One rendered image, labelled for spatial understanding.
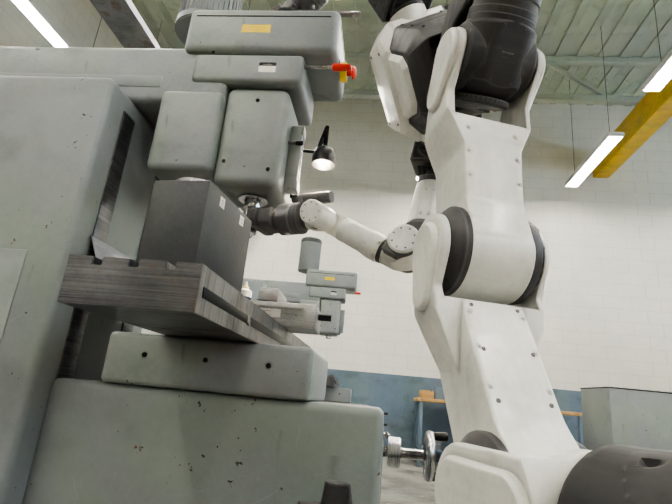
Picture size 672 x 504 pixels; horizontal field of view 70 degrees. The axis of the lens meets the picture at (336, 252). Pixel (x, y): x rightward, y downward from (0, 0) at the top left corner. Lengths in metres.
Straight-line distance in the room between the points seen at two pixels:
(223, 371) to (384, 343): 6.74
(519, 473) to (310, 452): 0.67
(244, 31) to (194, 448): 1.16
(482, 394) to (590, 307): 7.94
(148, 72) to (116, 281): 0.93
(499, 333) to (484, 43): 0.47
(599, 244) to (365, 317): 4.00
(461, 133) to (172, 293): 0.53
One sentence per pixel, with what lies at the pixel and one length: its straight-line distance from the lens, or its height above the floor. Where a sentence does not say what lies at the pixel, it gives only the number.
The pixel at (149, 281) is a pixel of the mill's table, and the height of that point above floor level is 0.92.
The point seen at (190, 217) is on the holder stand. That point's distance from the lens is 0.93.
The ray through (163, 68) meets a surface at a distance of 1.64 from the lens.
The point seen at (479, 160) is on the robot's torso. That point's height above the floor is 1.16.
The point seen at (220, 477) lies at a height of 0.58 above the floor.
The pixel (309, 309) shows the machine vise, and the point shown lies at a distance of 1.42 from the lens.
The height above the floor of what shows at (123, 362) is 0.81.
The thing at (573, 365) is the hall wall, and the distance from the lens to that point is 8.33.
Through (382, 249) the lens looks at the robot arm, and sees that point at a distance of 1.16.
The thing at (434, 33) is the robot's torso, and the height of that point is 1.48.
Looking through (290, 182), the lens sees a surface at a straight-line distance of 1.42.
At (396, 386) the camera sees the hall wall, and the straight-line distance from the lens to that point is 7.77.
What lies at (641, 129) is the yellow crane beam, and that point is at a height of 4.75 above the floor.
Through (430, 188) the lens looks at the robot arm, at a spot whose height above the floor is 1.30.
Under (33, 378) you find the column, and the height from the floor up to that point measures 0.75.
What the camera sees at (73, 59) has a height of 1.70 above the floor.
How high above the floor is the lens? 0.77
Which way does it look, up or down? 17 degrees up
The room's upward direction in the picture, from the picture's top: 5 degrees clockwise
